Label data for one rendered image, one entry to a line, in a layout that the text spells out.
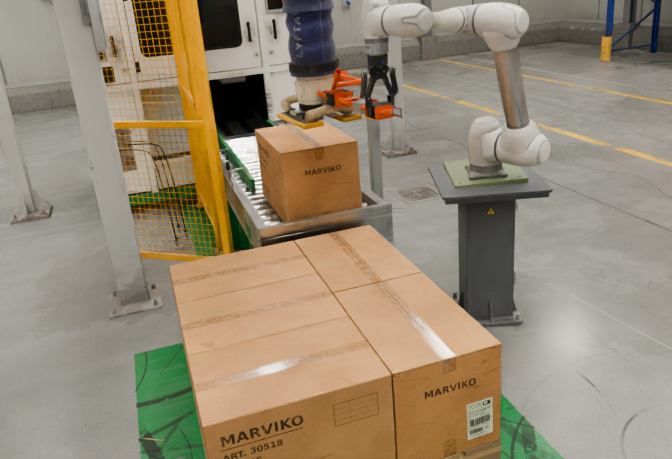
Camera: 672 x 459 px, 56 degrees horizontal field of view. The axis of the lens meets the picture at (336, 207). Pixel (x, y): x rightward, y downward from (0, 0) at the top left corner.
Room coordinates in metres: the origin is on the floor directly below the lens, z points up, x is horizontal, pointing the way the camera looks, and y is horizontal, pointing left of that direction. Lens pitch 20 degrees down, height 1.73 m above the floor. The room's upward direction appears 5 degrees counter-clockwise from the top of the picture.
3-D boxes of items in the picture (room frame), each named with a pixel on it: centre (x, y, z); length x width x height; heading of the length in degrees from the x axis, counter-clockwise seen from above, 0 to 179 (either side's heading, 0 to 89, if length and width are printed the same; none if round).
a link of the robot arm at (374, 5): (2.35, -0.21, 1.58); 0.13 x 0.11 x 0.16; 42
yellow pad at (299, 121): (2.86, 0.13, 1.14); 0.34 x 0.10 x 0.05; 24
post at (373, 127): (3.63, -0.26, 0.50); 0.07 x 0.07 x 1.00; 17
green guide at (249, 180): (4.32, 0.75, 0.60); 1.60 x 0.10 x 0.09; 17
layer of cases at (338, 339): (2.21, 0.14, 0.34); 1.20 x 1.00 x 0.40; 17
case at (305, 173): (3.28, 0.14, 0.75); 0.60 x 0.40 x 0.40; 17
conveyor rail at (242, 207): (3.96, 0.70, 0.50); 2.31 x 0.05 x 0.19; 17
